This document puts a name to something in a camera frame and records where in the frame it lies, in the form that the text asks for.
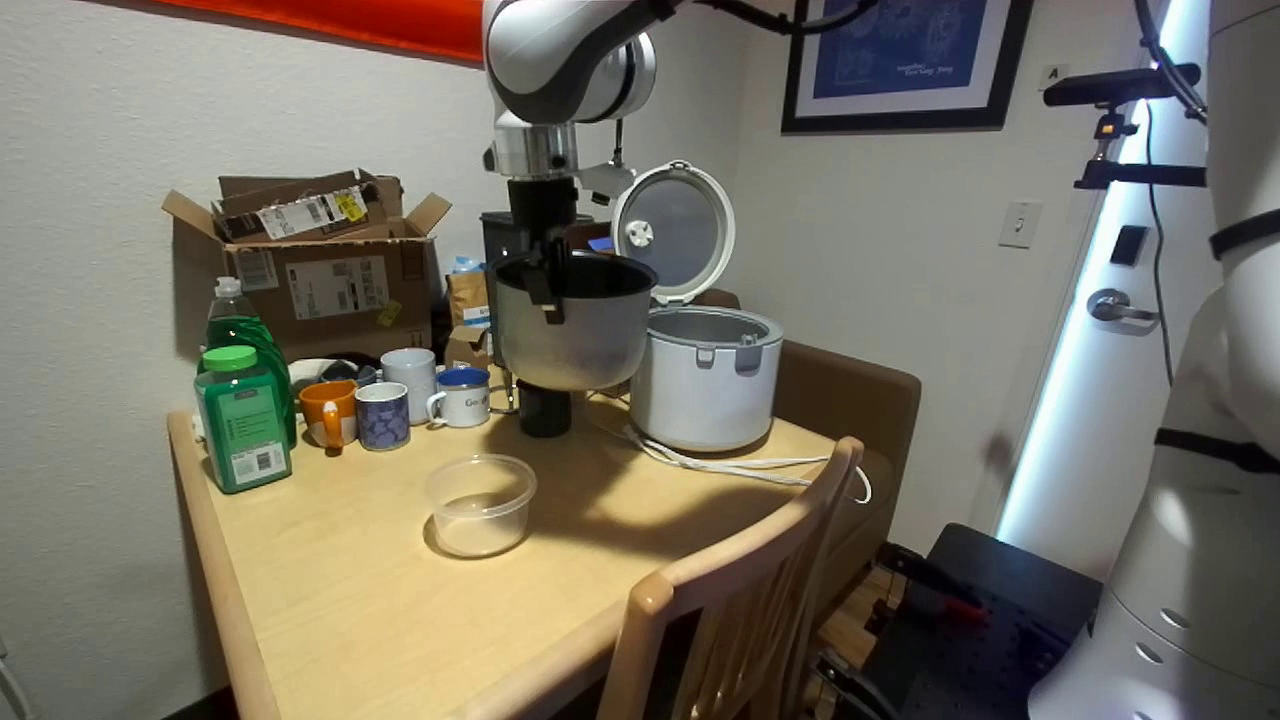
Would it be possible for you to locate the dark brown wooden chair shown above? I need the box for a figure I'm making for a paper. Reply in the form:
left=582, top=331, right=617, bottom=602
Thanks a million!
left=767, top=337, right=926, bottom=633

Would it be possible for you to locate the metal pot black interior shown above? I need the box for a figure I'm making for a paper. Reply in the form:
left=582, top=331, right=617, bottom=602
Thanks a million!
left=489, top=247, right=659, bottom=399

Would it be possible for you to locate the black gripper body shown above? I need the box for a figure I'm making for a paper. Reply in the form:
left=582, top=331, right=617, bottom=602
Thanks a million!
left=499, top=174, right=585, bottom=263

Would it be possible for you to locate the black door keypad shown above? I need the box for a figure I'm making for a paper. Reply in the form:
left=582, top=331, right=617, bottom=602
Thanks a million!
left=1106, top=220, right=1153, bottom=271

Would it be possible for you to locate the framed blue picture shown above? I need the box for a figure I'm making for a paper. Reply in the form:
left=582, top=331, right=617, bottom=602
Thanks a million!
left=778, top=0, right=1040, bottom=137

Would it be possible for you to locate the red wall banner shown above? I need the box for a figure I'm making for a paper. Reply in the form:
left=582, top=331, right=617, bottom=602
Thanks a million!
left=83, top=0, right=489, bottom=72

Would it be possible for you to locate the open cardboard box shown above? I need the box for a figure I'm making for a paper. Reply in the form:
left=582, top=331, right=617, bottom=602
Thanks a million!
left=157, top=165, right=455, bottom=363

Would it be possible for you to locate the black trash bin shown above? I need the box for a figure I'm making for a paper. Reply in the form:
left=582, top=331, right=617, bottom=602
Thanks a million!
left=478, top=206, right=599, bottom=291

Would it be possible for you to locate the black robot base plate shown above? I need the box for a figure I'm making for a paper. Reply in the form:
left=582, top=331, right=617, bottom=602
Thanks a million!
left=852, top=520, right=1109, bottom=720

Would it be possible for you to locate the tall white mug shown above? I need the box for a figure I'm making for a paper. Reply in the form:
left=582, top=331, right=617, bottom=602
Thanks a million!
left=377, top=342, right=445, bottom=428

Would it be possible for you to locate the dark green mug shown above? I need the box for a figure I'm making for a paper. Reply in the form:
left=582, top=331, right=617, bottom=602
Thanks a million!
left=513, top=378, right=582, bottom=444

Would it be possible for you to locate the white light switch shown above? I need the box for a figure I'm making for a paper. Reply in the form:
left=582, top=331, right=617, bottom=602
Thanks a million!
left=997, top=195, right=1045, bottom=252

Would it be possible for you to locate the light wooden chair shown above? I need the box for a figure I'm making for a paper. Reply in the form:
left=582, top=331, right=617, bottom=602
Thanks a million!
left=592, top=430, right=868, bottom=720

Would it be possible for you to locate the silver door handle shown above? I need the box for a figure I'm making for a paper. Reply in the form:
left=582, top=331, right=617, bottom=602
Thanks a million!
left=1083, top=285, right=1163, bottom=331

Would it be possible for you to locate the green round bottle white cap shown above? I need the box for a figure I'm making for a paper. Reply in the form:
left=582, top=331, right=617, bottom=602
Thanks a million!
left=200, top=271, right=300, bottom=451

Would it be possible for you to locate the white power cable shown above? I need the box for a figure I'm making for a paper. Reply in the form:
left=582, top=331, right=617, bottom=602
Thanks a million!
left=620, top=418, right=842, bottom=490

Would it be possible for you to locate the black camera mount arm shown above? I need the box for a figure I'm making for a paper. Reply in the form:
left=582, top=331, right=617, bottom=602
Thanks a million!
left=1068, top=104, right=1211, bottom=191

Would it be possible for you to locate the blue patterned mug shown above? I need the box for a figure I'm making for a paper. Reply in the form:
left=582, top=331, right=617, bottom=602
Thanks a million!
left=348, top=378, right=415, bottom=455

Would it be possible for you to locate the small tan carton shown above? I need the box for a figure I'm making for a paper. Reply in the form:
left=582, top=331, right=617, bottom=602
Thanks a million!
left=445, top=256, right=495, bottom=373

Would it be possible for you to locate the orange mug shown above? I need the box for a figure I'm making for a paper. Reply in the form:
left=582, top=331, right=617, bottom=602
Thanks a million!
left=293, top=374, right=363, bottom=459

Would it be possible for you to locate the white mug blue rim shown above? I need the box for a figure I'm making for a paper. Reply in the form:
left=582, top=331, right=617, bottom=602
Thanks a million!
left=423, top=363, right=495, bottom=430

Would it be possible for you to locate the orange handled clamp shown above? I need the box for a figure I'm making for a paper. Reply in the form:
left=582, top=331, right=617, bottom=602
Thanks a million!
left=877, top=536, right=997, bottom=629

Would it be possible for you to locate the brown shipping box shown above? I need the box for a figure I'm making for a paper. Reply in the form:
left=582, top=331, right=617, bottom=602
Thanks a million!
left=574, top=223, right=633, bottom=263

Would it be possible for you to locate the green square soap bottle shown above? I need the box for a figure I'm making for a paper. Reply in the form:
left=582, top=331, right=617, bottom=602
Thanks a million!
left=193, top=342, right=295, bottom=500

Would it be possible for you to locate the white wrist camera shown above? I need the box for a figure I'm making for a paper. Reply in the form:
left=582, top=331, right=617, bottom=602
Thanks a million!
left=575, top=156, right=640, bottom=206

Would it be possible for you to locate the black camera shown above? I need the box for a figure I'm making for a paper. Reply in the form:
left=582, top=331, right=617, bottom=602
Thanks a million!
left=1040, top=59, right=1205, bottom=113

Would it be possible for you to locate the white rice cooker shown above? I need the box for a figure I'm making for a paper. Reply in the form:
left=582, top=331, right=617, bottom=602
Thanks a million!
left=610, top=161, right=787, bottom=459

